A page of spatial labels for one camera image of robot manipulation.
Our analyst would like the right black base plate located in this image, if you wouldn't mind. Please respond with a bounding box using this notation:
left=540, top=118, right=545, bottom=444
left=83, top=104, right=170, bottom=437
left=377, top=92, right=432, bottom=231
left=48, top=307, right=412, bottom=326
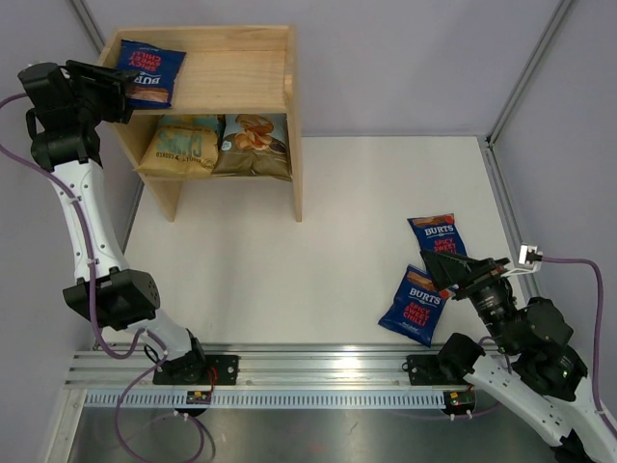
left=401, top=354, right=467, bottom=387

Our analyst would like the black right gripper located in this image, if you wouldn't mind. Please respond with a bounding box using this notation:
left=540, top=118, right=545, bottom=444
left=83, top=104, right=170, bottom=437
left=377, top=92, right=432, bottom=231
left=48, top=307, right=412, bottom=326
left=420, top=248, right=519, bottom=352

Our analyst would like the right aluminium frame post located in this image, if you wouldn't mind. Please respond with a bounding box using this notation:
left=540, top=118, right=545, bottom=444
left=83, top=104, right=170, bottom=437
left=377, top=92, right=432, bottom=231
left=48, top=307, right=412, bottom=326
left=485, top=0, right=577, bottom=150

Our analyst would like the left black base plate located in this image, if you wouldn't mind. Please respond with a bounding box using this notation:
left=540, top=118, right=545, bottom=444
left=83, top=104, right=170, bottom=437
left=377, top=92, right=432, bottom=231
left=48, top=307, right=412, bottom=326
left=191, top=354, right=240, bottom=386

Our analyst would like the aluminium mounting rail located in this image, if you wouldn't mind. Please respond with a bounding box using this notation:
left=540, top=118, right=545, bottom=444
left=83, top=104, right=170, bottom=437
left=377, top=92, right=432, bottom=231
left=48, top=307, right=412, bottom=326
left=64, top=343, right=442, bottom=391

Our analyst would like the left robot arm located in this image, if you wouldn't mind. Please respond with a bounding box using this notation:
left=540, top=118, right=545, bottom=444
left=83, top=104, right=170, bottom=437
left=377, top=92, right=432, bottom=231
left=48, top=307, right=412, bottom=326
left=18, top=61, right=208, bottom=385

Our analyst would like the white slotted cable duct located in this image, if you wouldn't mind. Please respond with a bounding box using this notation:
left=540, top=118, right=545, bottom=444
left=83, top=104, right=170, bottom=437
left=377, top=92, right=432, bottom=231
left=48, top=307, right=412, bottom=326
left=84, top=391, right=476, bottom=407

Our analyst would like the left aluminium frame post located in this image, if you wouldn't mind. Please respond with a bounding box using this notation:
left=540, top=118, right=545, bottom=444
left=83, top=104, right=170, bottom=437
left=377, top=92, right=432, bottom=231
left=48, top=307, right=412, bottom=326
left=67, top=0, right=105, bottom=53

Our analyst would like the aluminium frame post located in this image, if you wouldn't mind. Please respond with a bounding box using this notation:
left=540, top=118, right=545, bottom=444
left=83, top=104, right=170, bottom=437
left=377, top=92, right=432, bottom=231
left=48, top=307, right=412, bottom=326
left=485, top=0, right=577, bottom=150
left=67, top=0, right=105, bottom=53

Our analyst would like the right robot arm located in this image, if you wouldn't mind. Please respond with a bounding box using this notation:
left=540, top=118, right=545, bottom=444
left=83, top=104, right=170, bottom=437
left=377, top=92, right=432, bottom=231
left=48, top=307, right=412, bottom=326
left=420, top=244, right=616, bottom=462

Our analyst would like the yellow kettle chips bag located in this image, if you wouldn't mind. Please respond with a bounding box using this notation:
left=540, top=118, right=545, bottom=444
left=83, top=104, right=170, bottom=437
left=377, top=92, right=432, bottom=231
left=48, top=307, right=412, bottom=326
left=136, top=115, right=225, bottom=179

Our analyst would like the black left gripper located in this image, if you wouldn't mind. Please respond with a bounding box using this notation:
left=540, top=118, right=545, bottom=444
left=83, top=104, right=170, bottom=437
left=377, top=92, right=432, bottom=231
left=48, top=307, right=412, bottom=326
left=63, top=61, right=138, bottom=127

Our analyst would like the blue burts bag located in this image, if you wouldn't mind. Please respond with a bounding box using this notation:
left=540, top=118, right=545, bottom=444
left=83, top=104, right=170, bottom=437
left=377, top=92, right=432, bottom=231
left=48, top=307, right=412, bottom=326
left=408, top=213, right=468, bottom=256
left=116, top=40, right=186, bottom=109
left=378, top=265, right=454, bottom=347

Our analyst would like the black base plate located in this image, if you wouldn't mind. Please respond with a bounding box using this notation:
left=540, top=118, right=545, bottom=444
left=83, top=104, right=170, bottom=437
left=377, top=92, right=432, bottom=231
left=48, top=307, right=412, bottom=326
left=191, top=354, right=240, bottom=386
left=401, top=354, right=467, bottom=387

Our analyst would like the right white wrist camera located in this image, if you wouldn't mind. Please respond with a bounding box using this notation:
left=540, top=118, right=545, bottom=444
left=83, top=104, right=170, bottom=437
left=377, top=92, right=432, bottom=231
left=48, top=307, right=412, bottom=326
left=502, top=244, right=543, bottom=278

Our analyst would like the wooden two-tier shelf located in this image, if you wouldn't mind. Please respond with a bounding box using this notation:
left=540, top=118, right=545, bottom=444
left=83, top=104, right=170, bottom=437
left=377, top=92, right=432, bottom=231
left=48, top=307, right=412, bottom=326
left=97, top=25, right=303, bottom=221

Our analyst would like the light blue cassava chips bag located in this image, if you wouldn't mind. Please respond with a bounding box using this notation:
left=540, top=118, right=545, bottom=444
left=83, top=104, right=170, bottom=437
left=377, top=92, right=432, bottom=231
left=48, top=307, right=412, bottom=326
left=212, top=114, right=291, bottom=181

